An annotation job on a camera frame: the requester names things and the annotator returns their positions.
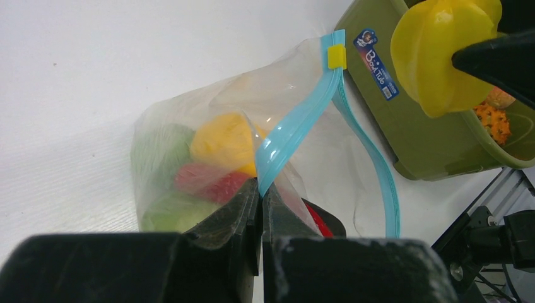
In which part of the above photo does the red chili pepper toy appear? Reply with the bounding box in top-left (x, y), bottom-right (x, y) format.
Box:
top-left (174, 162), bottom-right (346, 237)

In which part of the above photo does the olive green plastic tub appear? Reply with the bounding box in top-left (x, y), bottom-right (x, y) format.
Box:
top-left (337, 1), bottom-right (534, 181)

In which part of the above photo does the aluminium frame rail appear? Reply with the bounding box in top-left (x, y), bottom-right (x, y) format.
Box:
top-left (430, 167), bottom-right (535, 303)

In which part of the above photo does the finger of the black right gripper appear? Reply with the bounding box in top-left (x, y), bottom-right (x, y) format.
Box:
top-left (452, 28), bottom-right (534, 109)

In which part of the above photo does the peach toy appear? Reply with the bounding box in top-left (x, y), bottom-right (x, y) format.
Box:
top-left (485, 86), bottom-right (516, 109)

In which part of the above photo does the yellow star fruit toy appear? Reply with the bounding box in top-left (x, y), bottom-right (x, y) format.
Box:
top-left (391, 1), bottom-right (502, 117)

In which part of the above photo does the green custard apple toy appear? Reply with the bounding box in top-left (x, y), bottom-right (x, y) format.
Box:
top-left (130, 124), bottom-right (195, 189)

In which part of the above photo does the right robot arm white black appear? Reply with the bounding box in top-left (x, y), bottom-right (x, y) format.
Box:
top-left (432, 1), bottom-right (534, 295)

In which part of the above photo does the clear zip top bag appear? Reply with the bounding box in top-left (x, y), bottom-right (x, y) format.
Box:
top-left (132, 30), bottom-right (401, 238)

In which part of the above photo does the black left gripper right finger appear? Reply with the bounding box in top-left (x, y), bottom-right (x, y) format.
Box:
top-left (262, 186), bottom-right (458, 302)

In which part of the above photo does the yellow bell pepper toy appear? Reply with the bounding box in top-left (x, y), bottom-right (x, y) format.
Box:
top-left (189, 112), bottom-right (257, 177)

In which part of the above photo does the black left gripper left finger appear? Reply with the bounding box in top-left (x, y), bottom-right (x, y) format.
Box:
top-left (1, 179), bottom-right (261, 302)

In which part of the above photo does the orange spiky fruit toy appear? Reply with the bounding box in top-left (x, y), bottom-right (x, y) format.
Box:
top-left (473, 102), bottom-right (512, 146)

